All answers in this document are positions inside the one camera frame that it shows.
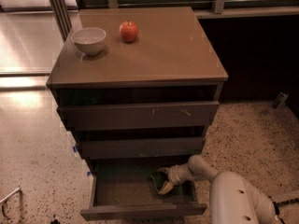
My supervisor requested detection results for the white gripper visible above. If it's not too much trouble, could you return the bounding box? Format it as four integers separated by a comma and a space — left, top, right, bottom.
158, 164, 193, 195

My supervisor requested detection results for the green yellow sponge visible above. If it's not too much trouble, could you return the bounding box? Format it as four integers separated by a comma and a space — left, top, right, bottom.
150, 171, 168, 193

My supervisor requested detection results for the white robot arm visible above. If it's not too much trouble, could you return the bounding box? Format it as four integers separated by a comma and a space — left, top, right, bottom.
150, 155, 278, 224

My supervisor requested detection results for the open bottom drawer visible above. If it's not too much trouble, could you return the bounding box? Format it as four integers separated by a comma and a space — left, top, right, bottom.
80, 156, 206, 221

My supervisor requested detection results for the top drawer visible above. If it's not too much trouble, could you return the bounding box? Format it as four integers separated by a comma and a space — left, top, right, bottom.
58, 102, 219, 131

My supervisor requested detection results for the middle drawer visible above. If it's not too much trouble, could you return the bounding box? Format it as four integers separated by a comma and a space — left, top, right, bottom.
78, 137, 206, 160

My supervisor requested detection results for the brown drawer cabinet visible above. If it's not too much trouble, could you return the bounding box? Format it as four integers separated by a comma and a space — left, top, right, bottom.
46, 7, 229, 170

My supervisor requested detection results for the blue tape piece upper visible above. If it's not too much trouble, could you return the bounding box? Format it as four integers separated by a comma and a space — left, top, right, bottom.
72, 146, 78, 153

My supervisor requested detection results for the small grey floor device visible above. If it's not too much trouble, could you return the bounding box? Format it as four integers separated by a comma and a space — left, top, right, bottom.
273, 92, 289, 108

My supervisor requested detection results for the red apple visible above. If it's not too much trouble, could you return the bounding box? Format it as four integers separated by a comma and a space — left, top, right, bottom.
119, 21, 138, 43

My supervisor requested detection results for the white ceramic bowl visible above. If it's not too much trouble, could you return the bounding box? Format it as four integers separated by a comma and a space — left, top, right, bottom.
71, 27, 107, 56

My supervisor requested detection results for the braided cable with plug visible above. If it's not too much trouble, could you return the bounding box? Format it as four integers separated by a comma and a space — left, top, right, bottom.
269, 196, 299, 224

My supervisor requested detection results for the metal frame on floor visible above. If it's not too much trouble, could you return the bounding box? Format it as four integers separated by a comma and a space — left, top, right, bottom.
0, 186, 24, 221

